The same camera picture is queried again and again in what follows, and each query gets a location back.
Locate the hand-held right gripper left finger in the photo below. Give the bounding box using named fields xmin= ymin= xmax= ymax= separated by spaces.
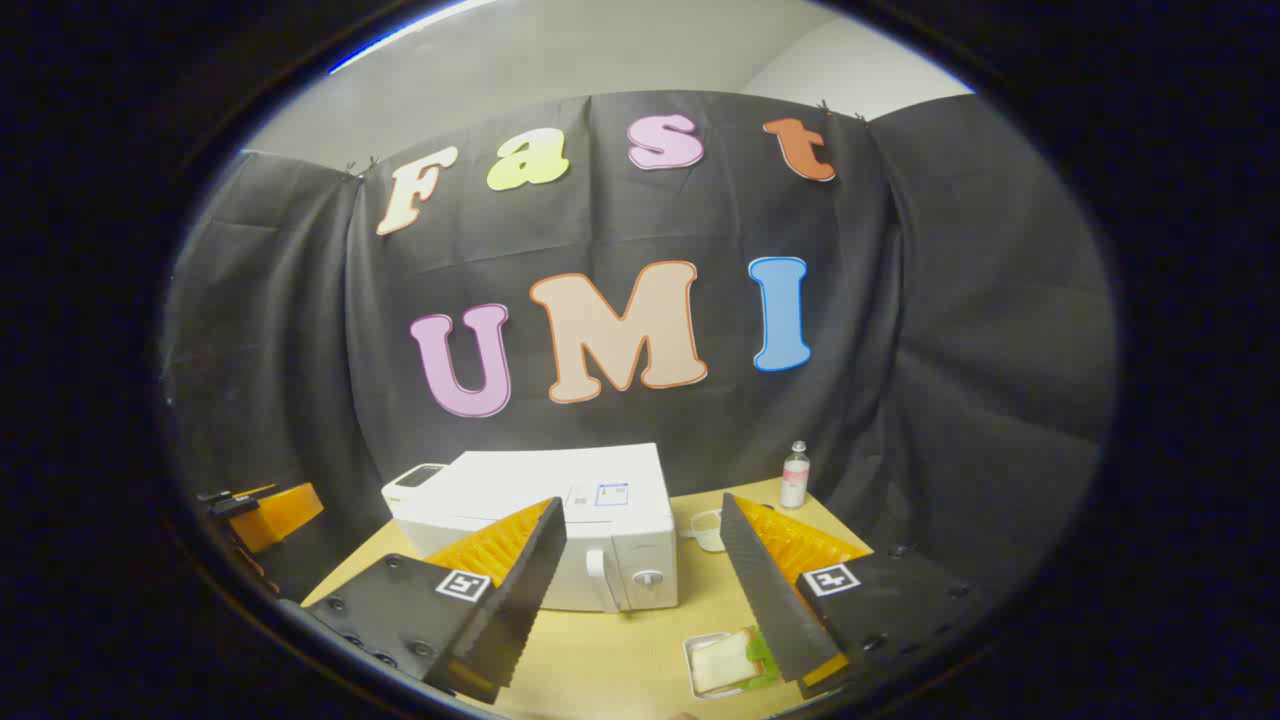
xmin=300 ymin=497 xmax=568 ymax=704

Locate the lettuce sandwich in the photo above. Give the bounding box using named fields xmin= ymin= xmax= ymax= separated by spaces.
xmin=692 ymin=628 xmax=781 ymax=696

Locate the clear bottle with pink label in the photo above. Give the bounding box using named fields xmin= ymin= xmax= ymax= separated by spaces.
xmin=780 ymin=440 xmax=812 ymax=511

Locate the white microwave oven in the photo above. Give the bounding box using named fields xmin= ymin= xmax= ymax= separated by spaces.
xmin=383 ymin=443 xmax=679 ymax=613

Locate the white rectangular plastic tray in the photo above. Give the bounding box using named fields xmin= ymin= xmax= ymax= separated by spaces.
xmin=683 ymin=630 xmax=781 ymax=701

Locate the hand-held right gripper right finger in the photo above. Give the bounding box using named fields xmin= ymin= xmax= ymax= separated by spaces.
xmin=720 ymin=492 xmax=986 ymax=699

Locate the black backdrop cloth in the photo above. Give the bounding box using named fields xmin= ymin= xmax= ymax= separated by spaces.
xmin=163 ymin=92 xmax=1118 ymax=601

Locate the white divided dish of grains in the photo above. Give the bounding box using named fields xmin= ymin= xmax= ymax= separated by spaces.
xmin=682 ymin=509 xmax=727 ymax=553

